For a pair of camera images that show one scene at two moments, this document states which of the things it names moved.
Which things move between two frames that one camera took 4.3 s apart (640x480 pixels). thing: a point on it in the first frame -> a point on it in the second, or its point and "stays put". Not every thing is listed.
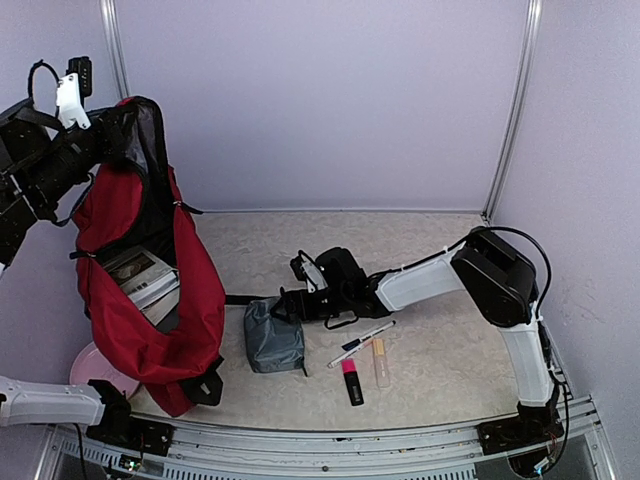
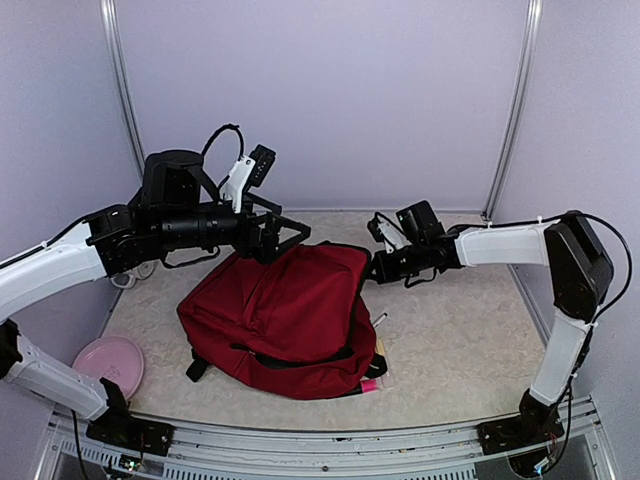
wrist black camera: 340,271 -> 420,223
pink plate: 88,364 stays put
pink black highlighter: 353,383 -> 369,385
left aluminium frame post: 111,18 stays put
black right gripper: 288,300 -> 385,273
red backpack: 138,203 -> 299,326
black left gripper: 111,137 -> 265,249
